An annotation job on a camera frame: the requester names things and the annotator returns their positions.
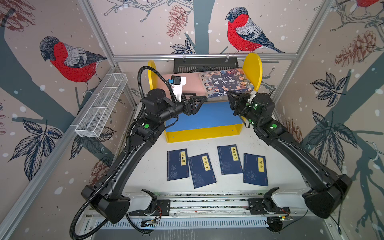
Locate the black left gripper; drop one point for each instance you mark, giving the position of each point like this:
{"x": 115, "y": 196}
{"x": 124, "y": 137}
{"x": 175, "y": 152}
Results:
{"x": 192, "y": 109}

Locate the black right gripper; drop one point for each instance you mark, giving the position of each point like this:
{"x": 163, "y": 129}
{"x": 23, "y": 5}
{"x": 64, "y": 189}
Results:
{"x": 238, "y": 102}

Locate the colourful portrait cover book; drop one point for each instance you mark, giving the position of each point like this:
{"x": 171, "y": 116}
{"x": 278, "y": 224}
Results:
{"x": 219, "y": 83}

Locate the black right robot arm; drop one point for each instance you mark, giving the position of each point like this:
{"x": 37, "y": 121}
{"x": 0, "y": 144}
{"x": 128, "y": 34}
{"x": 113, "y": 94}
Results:
{"x": 328, "y": 189}

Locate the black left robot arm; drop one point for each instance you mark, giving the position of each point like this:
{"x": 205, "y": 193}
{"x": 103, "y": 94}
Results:
{"x": 106, "y": 196}

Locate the yellow wooden bookshelf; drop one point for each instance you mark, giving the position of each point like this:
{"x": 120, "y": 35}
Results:
{"x": 212, "y": 120}

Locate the black mesh tray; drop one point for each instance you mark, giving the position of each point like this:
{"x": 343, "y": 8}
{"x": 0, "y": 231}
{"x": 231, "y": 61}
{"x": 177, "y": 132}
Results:
{"x": 195, "y": 65}

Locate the navy book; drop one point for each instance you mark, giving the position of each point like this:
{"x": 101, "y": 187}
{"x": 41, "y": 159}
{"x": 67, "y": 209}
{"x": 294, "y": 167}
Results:
{"x": 229, "y": 159}
{"x": 255, "y": 170}
{"x": 201, "y": 170}
{"x": 177, "y": 165}

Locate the navy book far left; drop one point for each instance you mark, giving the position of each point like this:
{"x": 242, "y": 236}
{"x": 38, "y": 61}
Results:
{"x": 177, "y": 165}

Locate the navy book far right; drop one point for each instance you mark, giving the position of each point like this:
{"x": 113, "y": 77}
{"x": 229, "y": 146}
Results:
{"x": 255, "y": 170}

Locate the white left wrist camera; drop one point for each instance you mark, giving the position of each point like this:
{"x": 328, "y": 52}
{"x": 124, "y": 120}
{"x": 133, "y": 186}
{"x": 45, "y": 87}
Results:
{"x": 177, "y": 83}

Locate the aluminium horizontal frame bar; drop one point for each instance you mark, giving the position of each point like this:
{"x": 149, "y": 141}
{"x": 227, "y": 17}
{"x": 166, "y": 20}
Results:
{"x": 143, "y": 58}

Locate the white wire mesh basket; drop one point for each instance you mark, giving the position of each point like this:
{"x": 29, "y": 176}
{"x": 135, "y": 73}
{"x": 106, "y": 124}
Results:
{"x": 98, "y": 113}

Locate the aluminium rail base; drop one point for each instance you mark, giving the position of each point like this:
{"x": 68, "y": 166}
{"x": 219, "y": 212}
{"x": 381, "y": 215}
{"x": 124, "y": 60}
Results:
{"x": 203, "y": 211}

